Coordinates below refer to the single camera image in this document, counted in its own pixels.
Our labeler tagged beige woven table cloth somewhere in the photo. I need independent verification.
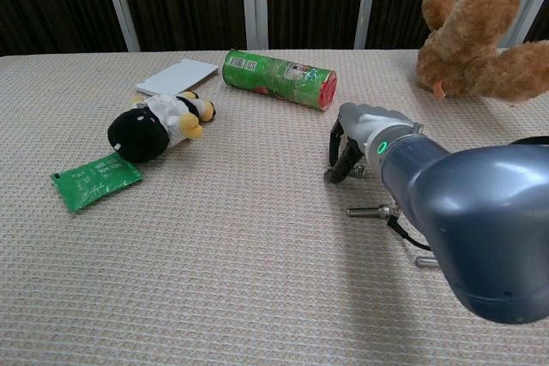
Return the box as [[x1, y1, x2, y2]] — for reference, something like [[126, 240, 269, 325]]
[[0, 48, 549, 366]]

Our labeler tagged black white plush doll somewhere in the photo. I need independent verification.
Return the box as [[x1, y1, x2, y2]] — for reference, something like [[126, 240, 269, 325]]
[[106, 90, 217, 165]]

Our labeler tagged green chips can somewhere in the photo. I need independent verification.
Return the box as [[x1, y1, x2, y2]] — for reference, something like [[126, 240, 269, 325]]
[[220, 49, 340, 113]]

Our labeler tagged brown teddy bear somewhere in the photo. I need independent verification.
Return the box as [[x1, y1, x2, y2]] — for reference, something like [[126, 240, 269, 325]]
[[416, 0, 549, 104]]

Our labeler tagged white flat box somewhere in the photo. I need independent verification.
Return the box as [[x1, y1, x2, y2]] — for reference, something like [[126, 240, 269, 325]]
[[135, 57, 221, 98]]

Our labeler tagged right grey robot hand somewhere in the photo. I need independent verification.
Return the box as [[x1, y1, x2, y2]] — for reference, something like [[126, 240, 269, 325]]
[[323, 101, 425, 185]]

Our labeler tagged green snack packet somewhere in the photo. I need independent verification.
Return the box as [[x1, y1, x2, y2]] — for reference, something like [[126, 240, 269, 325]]
[[50, 152, 144, 214]]

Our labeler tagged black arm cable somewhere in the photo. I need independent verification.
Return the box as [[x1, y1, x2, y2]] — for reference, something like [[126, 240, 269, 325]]
[[385, 210, 432, 252]]

